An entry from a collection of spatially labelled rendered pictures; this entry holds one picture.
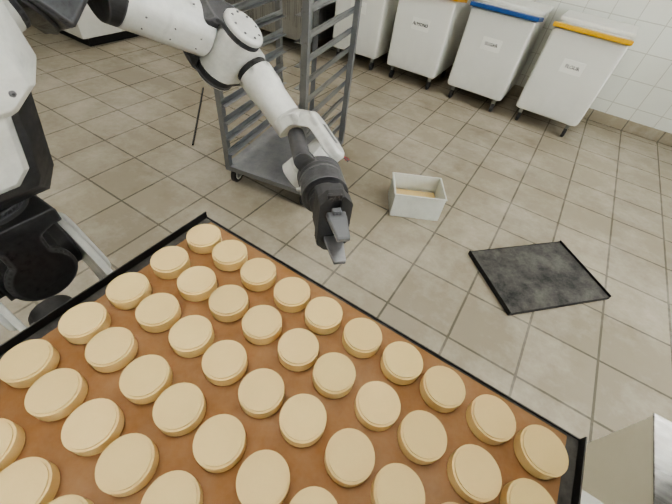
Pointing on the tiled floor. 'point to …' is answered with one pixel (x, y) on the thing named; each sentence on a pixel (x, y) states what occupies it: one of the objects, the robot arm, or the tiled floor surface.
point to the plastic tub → (416, 196)
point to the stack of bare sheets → (537, 277)
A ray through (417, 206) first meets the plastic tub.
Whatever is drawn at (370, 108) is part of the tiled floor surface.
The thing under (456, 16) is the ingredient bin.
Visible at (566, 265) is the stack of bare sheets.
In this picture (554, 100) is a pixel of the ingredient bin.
